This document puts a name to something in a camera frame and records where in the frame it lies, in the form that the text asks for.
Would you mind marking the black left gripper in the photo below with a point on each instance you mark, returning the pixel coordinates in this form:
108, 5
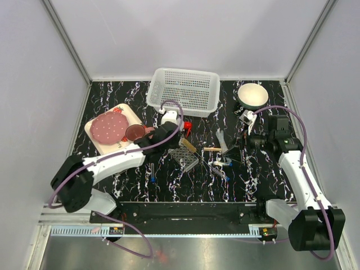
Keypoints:
176, 140

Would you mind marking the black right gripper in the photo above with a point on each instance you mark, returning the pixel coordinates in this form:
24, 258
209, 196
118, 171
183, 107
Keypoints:
235, 153

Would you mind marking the blue cap test tube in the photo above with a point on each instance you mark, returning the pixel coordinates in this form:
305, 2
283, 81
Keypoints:
220, 163
152, 167
219, 173

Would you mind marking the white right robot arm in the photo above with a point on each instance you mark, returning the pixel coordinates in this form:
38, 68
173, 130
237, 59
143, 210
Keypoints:
314, 224

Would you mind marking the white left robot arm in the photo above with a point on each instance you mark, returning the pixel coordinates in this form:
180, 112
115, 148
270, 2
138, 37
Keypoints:
74, 181

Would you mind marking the clear plastic pipettes bundle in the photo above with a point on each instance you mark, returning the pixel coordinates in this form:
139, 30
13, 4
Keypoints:
220, 136

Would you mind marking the brown bristle tube brush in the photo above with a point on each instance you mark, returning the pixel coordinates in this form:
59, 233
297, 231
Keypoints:
194, 150

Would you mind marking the white wash bottle red cap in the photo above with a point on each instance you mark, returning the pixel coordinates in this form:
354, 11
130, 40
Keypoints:
184, 125

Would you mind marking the wooden stick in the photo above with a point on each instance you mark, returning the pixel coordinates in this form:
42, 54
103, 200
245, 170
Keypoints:
212, 149

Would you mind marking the translucent pink mug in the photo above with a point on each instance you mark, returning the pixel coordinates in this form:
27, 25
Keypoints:
137, 131

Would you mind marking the clear acrylic tube rack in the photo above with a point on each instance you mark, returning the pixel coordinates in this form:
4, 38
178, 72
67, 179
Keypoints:
184, 157

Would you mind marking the white perforated plastic basket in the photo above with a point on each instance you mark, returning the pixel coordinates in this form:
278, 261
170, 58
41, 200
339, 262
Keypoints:
197, 92

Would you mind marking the cream and green bowl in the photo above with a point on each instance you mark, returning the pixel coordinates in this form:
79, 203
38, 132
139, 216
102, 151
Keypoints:
252, 96

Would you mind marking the pink polka dot plate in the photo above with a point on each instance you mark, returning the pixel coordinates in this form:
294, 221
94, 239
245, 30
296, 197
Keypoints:
109, 128

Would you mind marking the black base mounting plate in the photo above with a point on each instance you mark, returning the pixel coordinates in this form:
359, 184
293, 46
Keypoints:
191, 218

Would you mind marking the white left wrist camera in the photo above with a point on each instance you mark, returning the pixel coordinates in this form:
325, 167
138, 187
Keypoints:
168, 116

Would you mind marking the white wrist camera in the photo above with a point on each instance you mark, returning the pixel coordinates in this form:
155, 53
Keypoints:
168, 116
248, 118

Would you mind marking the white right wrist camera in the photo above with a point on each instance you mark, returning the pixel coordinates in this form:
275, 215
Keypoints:
248, 118

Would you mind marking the slotted cable duct rail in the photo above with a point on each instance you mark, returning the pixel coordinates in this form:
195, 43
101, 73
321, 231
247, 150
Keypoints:
87, 231

